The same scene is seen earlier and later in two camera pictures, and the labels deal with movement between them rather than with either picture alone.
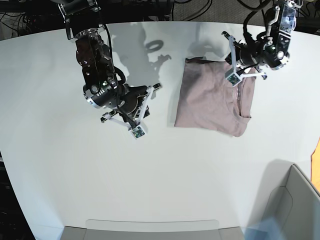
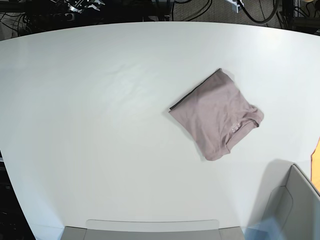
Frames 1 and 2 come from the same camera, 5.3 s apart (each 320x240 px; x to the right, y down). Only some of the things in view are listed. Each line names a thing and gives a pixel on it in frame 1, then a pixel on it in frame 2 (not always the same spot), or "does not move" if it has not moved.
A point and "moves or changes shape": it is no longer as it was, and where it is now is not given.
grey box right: (288, 195) does not move
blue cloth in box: (268, 228) does not move
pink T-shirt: (207, 101) moves or changes shape
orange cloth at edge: (315, 167) does not move
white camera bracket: (232, 76) to (235, 3)
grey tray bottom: (152, 229) does not move
